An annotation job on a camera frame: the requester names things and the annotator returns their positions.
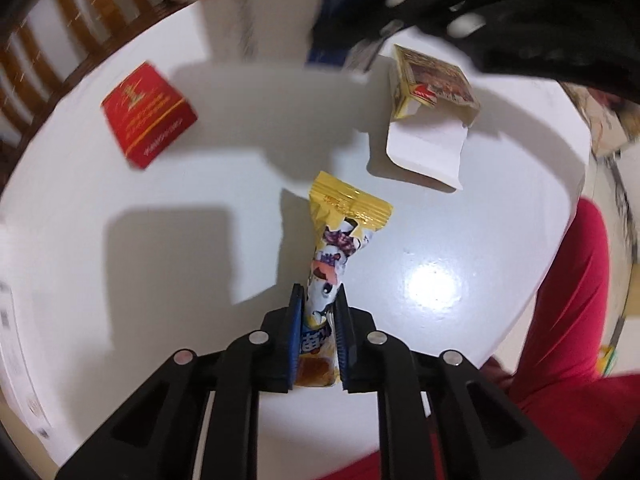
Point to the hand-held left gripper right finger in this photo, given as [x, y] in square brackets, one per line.
[344, 345]

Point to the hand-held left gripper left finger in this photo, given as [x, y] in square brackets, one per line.
[295, 345]

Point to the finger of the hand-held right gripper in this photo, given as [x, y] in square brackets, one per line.
[365, 15]

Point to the yellow snack wrapper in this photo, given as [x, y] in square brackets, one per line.
[335, 240]

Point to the white blue medicine box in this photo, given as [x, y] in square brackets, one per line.
[240, 10]

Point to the white red print plastic bag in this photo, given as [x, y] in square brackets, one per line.
[605, 125]

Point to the brown box with white flap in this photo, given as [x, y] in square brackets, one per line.
[430, 110]

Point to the person's red pants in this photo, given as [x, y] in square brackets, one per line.
[565, 310]

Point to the red cardboard box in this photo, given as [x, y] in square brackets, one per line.
[147, 115]

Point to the yellow packet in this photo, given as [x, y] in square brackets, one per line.
[607, 360]

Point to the long wooden sofa bench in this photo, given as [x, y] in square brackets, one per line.
[22, 80]

